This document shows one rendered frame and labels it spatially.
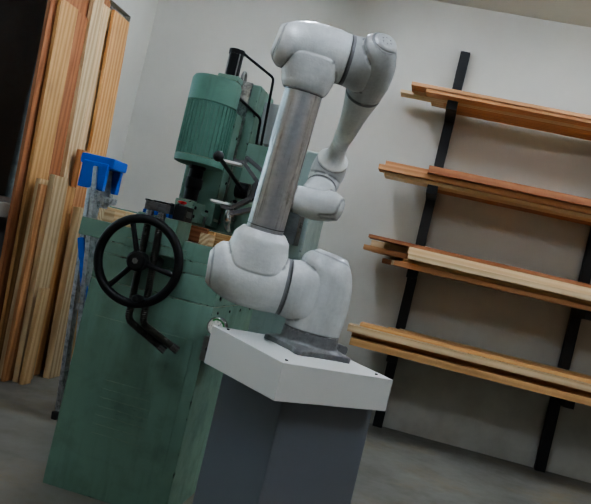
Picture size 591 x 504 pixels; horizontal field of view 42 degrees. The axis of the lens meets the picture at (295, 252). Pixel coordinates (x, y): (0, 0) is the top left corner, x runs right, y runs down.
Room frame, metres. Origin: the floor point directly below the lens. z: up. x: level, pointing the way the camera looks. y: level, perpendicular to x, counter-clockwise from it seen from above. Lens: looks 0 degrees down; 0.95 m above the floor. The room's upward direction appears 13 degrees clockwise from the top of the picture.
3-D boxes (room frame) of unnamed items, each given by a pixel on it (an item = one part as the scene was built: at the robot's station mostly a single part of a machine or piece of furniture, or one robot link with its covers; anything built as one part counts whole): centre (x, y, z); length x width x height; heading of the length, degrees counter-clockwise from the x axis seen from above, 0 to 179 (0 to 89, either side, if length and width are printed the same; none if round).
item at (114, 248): (2.61, 0.41, 0.82); 0.40 x 0.21 x 0.04; 80
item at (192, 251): (2.56, 0.42, 0.87); 0.61 x 0.30 x 0.06; 80
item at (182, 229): (2.48, 0.44, 0.91); 0.15 x 0.14 x 0.09; 80
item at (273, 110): (2.96, 0.20, 1.40); 0.10 x 0.06 x 0.16; 170
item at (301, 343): (2.08, -0.11, 0.72); 0.22 x 0.18 x 0.06; 124
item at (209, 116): (2.67, 0.40, 1.32); 0.18 x 0.18 x 0.31
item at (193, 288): (2.79, 0.38, 0.76); 0.57 x 0.45 x 0.09; 170
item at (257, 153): (2.85, 0.21, 1.23); 0.09 x 0.08 x 0.15; 170
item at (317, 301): (2.06, -0.09, 0.86); 0.18 x 0.16 x 0.22; 97
